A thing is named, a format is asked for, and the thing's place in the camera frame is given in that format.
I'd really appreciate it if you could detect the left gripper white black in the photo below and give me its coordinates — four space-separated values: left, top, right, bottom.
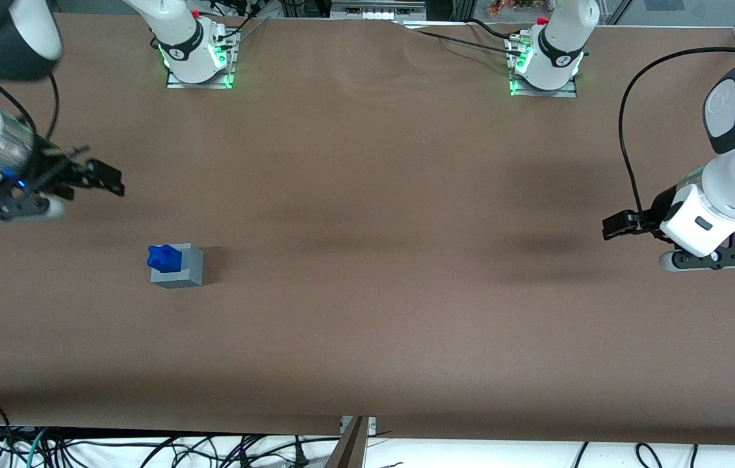
602 184 735 258

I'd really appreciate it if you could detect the blue plastic part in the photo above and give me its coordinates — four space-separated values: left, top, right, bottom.
147 244 183 273

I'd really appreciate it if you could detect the gray cube base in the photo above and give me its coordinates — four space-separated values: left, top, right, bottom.
149 242 205 289

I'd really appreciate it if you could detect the brown table cover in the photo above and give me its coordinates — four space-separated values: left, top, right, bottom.
0 13 735 447

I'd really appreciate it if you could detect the aluminium rack with sockets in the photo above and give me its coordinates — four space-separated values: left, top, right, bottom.
330 0 428 21

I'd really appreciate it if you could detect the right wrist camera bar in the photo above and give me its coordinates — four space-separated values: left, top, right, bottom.
0 194 65 224

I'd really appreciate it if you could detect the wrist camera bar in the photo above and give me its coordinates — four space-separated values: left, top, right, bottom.
0 194 65 224
659 246 735 272

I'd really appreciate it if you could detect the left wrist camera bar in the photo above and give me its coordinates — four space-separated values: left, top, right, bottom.
659 246 735 272

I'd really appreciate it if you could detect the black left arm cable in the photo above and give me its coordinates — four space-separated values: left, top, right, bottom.
618 45 735 229

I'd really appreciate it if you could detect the black cable on table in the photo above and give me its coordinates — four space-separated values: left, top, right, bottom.
468 18 524 45
414 29 527 59

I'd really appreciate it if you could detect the teal floor cable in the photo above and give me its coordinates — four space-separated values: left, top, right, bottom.
24 428 51 468

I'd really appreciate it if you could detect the aluminium frame profile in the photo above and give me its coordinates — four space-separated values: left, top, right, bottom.
323 416 371 468

